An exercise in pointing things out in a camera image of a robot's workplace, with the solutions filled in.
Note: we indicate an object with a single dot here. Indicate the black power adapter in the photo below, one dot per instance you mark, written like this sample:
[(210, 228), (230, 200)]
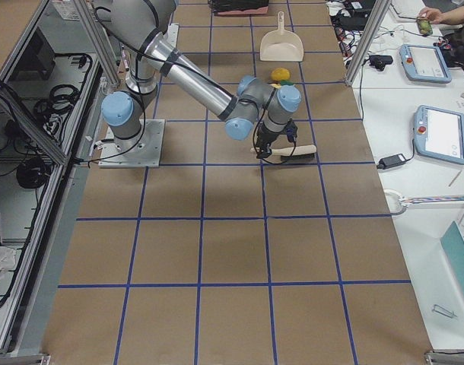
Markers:
[(391, 161)]

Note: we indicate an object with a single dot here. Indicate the beige hand brush black bristles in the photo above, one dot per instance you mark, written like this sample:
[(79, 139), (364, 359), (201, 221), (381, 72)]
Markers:
[(295, 151)]

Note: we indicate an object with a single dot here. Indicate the person hand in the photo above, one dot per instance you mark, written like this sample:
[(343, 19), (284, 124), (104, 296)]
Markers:
[(434, 15)]

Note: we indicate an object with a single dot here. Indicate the yellow lemon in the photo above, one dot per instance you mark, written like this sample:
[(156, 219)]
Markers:
[(280, 74)]

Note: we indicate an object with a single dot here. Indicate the teal folder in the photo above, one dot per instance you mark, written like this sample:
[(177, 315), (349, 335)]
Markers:
[(453, 245)]

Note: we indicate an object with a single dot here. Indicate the near blue teach pendant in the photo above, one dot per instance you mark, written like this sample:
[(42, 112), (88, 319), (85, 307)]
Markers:
[(439, 134)]

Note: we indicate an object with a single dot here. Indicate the aluminium frame post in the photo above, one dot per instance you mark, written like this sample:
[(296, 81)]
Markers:
[(373, 24)]

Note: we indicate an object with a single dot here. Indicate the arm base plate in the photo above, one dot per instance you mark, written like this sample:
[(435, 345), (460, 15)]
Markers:
[(144, 150)]

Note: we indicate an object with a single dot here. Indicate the beige plastic dustpan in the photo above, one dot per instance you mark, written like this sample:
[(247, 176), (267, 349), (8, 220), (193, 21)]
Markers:
[(281, 45)]

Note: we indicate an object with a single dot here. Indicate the blue teach pendant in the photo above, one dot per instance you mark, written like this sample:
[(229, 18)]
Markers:
[(424, 63), (439, 134)]

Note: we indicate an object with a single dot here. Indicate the bin with black bag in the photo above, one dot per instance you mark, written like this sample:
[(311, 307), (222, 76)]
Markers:
[(239, 7)]

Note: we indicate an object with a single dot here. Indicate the far blue teach pendant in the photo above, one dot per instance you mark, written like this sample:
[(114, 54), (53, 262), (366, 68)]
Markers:
[(424, 63)]

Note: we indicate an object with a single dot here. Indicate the black webcam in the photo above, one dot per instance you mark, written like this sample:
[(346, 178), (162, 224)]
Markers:
[(379, 62)]

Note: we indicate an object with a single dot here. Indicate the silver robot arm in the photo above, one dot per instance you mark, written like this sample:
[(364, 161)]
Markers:
[(141, 27)]

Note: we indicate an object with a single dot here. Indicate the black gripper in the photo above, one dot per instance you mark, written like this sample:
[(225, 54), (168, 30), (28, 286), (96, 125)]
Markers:
[(263, 139)]

